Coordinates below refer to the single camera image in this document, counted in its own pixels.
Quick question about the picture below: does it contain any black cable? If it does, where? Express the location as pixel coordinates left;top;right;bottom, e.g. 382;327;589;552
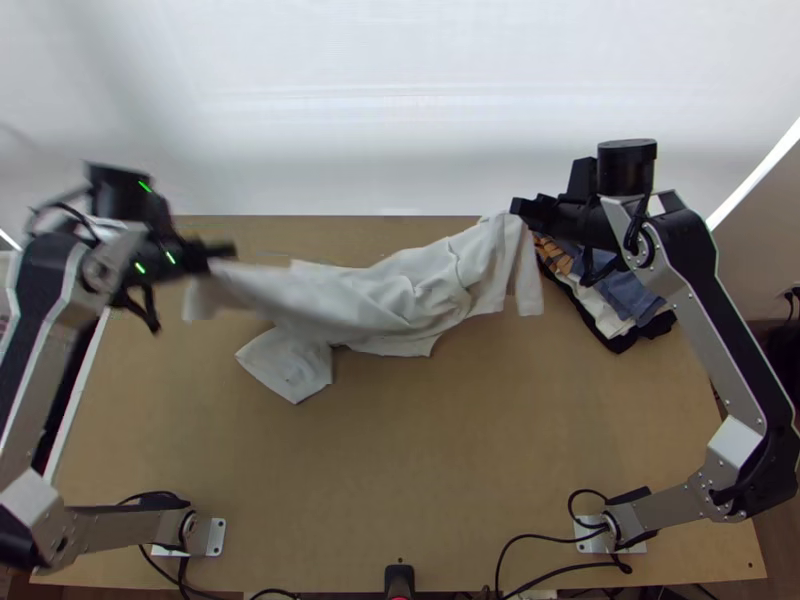
579;192;653;289
117;491;196;600
111;277;163;336
495;487;634;600

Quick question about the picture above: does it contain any white t-shirt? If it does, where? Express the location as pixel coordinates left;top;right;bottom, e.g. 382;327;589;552
181;212;545;406

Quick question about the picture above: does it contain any pile of folded clothes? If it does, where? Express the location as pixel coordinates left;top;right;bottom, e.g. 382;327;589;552
531;229;679;356

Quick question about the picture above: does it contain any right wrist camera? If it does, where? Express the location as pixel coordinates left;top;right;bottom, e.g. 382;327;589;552
565;157;599;201

